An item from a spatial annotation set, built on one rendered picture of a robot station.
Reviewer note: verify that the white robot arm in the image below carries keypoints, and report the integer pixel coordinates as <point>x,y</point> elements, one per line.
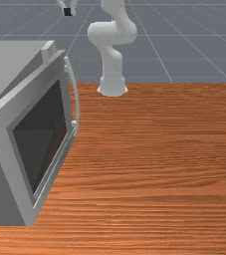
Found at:
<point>112,66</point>

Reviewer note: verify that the grey microwave oven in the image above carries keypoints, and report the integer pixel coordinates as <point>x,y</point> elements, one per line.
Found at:
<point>5,132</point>

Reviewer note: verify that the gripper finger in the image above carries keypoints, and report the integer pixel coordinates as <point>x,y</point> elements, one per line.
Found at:
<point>73,6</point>
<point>62,6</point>

